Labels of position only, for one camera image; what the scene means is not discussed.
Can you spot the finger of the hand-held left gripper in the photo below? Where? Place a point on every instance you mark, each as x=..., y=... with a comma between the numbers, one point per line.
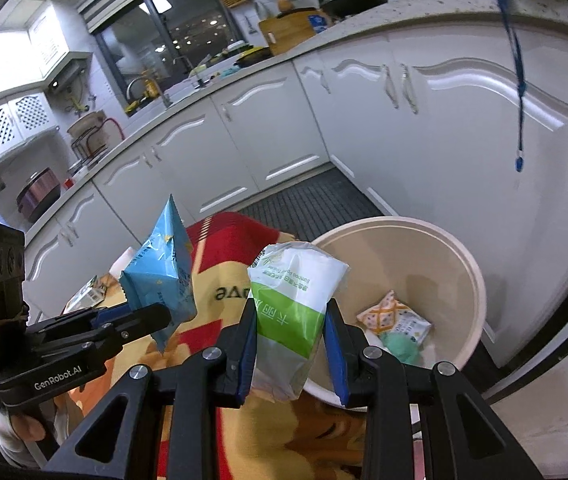
x=144, y=317
x=111, y=314

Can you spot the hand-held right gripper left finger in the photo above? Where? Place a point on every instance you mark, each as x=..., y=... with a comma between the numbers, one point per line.
x=249, y=350

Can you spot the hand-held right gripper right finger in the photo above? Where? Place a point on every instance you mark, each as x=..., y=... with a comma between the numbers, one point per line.
x=336, y=355

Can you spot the blue wet wipes packet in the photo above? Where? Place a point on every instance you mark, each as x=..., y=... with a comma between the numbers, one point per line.
x=161, y=275

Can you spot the white green tissue pack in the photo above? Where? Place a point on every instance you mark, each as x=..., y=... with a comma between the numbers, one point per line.
x=294, y=310

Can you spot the green towel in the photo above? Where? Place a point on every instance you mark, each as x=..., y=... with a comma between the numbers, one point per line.
x=399, y=347

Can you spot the beige plastic bin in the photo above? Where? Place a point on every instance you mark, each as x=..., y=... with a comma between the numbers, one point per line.
x=414, y=270

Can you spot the person's left hand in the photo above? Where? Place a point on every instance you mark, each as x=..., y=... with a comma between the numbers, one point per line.
x=29, y=427

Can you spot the small white green box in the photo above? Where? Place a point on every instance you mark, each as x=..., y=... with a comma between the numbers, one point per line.
x=89, y=294

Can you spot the orange patterned packet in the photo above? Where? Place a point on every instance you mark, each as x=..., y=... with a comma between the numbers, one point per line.
x=389, y=317

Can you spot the printed blanket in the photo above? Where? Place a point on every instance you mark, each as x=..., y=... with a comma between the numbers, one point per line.
x=284, y=440

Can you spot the brown rice cooker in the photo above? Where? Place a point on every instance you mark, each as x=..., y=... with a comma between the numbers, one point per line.
x=39, y=192

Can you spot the dark ribbed floor mat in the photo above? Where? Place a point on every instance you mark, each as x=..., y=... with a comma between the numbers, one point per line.
x=309, y=195

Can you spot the beige ceramic pot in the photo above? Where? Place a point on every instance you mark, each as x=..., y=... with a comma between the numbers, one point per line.
x=86, y=130

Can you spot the white kitchen cabinets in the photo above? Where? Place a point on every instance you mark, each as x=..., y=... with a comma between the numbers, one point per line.
x=264, y=125

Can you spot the yellow rimmed pan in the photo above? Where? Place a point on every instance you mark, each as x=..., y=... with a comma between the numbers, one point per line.
x=251, y=55

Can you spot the kitchen window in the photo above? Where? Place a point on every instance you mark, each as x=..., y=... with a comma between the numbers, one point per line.
x=174, y=25

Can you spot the wooden cutting board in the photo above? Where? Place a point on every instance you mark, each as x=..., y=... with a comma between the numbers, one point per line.
x=286, y=30

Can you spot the blue white carton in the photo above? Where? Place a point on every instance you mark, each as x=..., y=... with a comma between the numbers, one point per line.
x=320, y=22

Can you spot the black wok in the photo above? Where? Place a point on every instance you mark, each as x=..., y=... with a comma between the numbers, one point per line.
x=354, y=0

